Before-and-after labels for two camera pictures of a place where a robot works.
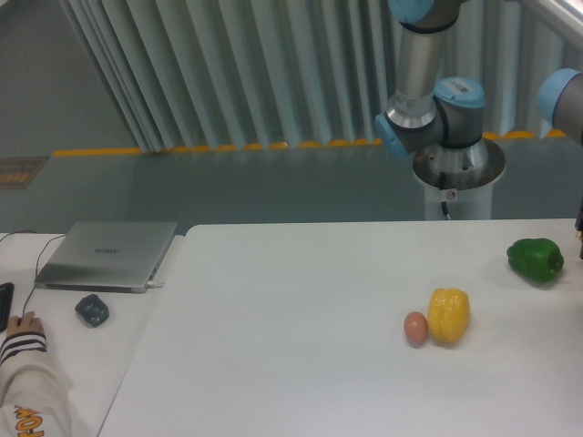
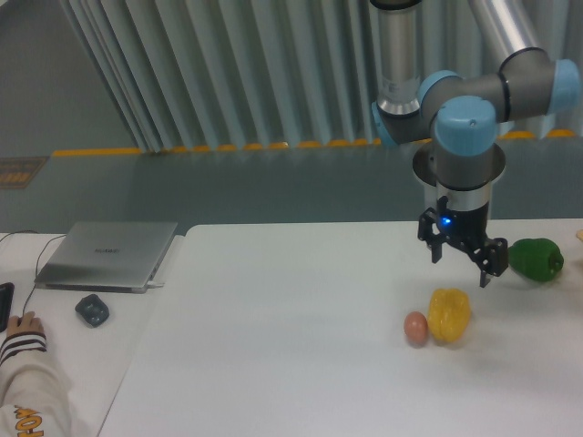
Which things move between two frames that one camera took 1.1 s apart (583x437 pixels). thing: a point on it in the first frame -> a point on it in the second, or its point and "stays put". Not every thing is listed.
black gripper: [578, 226] -> [468, 228]
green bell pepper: [538, 259] stays put
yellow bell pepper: [448, 313] stays put
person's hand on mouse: [29, 323] stays put
